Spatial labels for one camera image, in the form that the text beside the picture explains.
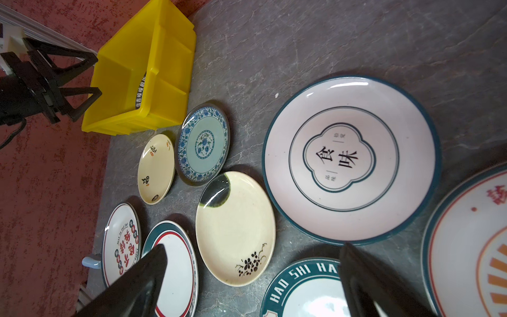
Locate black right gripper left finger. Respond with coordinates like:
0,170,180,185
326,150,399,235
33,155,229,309
75,244,168,316

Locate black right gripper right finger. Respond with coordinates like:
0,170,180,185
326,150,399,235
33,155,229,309
339,243,435,316

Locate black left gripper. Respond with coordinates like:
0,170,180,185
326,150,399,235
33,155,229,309
1,37,102,125

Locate white plate dark green rim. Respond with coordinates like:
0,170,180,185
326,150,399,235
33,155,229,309
135,74,147,110

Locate white plate orange sunburst design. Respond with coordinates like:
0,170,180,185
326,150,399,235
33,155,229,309
421,163,506,316

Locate white plate with quatrefoil design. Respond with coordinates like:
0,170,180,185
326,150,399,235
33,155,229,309
262,75,442,246

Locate blue floral rimmed plate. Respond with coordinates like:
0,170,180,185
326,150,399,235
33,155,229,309
175,102,231,187

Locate yellow plastic bin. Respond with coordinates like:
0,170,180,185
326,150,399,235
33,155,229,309
82,1,197,136

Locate white plate green red rim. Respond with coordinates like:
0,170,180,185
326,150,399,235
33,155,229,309
142,221,199,316

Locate white plate red characters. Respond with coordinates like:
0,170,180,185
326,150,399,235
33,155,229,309
102,203,142,287

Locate green banded HAO SHI plate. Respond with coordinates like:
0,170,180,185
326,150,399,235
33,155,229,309
260,258,351,317

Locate light blue cup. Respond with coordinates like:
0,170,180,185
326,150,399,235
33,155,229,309
81,254,102,269

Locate small cream plate with calligraphy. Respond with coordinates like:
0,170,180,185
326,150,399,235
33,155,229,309
137,133,176,205

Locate cream plate with black blotch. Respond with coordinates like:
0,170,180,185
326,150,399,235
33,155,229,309
195,171,276,287

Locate silver left corner wall strip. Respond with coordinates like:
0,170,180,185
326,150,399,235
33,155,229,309
1,5,97,55

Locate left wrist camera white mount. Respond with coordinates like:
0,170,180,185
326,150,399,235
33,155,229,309
1,24,28,57

